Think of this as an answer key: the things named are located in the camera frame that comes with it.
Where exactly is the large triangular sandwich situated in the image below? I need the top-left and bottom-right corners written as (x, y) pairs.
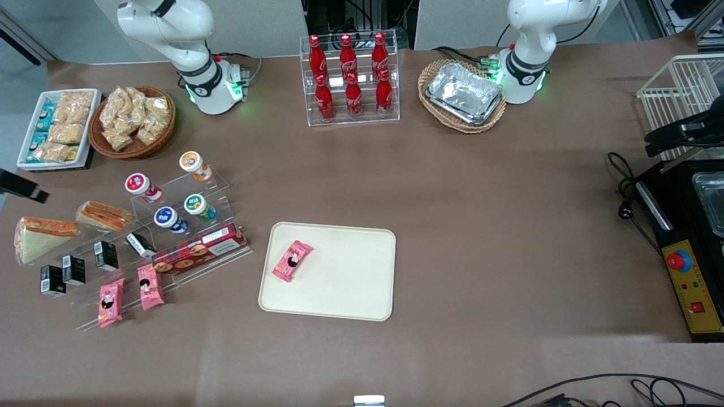
top-left (14, 217), bottom-right (80, 266)

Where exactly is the small wrapped sandwich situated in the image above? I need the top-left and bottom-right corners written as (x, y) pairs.
top-left (76, 201), bottom-right (137, 234)

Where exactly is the cream plastic serving tray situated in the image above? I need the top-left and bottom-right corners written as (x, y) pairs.
top-left (258, 222), bottom-right (397, 323)

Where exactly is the beige cracker pack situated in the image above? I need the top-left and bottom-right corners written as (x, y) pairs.
top-left (59, 90), bottom-right (96, 110)
top-left (53, 105), bottom-right (91, 125)
top-left (30, 141), bottom-right (72, 164)
top-left (47, 123), bottom-right (86, 145)

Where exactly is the blue snack pack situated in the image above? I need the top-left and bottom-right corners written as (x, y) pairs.
top-left (27, 133), bottom-right (49, 163)
top-left (38, 102), bottom-right (58, 134)

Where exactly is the white rectangular snack bin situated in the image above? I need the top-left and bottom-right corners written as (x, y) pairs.
top-left (16, 88), bottom-right (103, 171)

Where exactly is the small black box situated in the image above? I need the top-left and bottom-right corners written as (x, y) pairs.
top-left (125, 232), bottom-right (157, 260)
top-left (62, 255), bottom-right (87, 287)
top-left (40, 265), bottom-right (67, 298)
top-left (94, 241), bottom-right (120, 272)

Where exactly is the clear bag of puffed snacks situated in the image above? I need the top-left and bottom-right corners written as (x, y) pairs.
top-left (115, 86), bottom-right (147, 115)
top-left (137, 116), bottom-right (168, 147)
top-left (100, 95), bottom-right (129, 131)
top-left (144, 96), bottom-right (171, 123)
top-left (104, 127), bottom-right (135, 152)

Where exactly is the red lid yogurt cup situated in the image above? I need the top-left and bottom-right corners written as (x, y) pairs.
top-left (124, 173), bottom-right (163, 204)

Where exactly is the pink snack pack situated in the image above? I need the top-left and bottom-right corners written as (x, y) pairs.
top-left (97, 278), bottom-right (126, 329)
top-left (271, 240), bottom-right (314, 283)
top-left (137, 263), bottom-right (165, 312)

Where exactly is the blue lid yogurt cup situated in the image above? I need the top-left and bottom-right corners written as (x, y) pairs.
top-left (154, 207), bottom-right (189, 235)

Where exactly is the brown round wicker basket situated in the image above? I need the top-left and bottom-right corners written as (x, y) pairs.
top-left (87, 85), bottom-right (177, 161)

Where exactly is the orange lid yogurt cup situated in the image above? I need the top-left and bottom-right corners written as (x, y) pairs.
top-left (179, 151), bottom-right (214, 183)

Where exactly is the green lid yogurt cup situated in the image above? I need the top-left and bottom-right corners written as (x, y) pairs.
top-left (184, 194), bottom-right (218, 223)

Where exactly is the long red cookie box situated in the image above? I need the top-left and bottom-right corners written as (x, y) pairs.
top-left (151, 223), bottom-right (249, 276)

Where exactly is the clear acrylic stepped display stand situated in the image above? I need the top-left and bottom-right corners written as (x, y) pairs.
top-left (31, 167), bottom-right (254, 332)

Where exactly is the red cola bottle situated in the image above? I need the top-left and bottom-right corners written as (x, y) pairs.
top-left (308, 34), bottom-right (329, 81)
top-left (371, 32), bottom-right (390, 77)
top-left (314, 74), bottom-right (336, 122)
top-left (344, 73), bottom-right (364, 119)
top-left (338, 34), bottom-right (359, 80)
top-left (375, 68), bottom-right (394, 117)

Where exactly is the clear acrylic bottle rack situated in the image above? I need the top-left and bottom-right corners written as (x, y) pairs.
top-left (299, 35), bottom-right (402, 128)

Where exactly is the light oval wicker basket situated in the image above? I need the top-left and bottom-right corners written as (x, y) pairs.
top-left (417, 58), bottom-right (508, 135)

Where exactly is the stack of aluminium foil trays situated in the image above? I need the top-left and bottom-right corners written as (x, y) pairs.
top-left (425, 62), bottom-right (505, 127)

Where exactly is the black machine with yellow panel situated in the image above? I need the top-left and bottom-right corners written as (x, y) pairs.
top-left (633, 159), bottom-right (724, 344)

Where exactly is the steel pan insert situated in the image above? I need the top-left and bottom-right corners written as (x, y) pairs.
top-left (691, 172), bottom-right (724, 239)

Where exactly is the metal shelf rack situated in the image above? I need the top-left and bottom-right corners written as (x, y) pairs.
top-left (649, 0), bottom-right (724, 47)

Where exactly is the grey arm base cable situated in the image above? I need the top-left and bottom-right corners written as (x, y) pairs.
top-left (213, 51), bottom-right (264, 86)

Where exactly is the black arm base cable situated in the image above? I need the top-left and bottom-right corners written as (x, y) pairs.
top-left (432, 45), bottom-right (499, 67)

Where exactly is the black power cable with plug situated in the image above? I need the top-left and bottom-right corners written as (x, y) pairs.
top-left (606, 151), bottom-right (664, 257)

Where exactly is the long black cable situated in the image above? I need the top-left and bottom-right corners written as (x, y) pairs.
top-left (499, 373), bottom-right (724, 407)

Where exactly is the white wire basket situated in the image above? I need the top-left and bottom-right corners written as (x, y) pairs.
top-left (635, 53), bottom-right (724, 162)

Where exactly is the looped black cable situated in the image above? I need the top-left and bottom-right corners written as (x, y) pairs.
top-left (630, 378), bottom-right (724, 407)

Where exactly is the black handle lever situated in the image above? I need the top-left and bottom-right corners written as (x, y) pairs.
top-left (643, 110), bottom-right (724, 159)

